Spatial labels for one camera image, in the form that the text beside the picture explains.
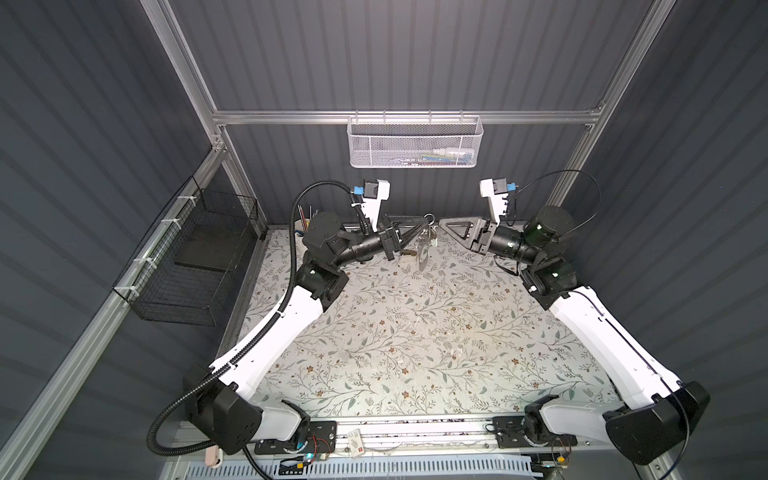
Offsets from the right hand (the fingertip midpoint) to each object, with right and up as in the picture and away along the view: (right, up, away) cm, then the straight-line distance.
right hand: (443, 230), depth 58 cm
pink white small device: (-52, -52, +11) cm, 74 cm away
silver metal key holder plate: (+2, -3, +54) cm, 54 cm away
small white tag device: (-19, -51, +15) cm, 56 cm away
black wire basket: (-62, -8, +15) cm, 64 cm away
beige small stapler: (-4, -4, +54) cm, 54 cm away
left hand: (-3, +1, -1) cm, 3 cm away
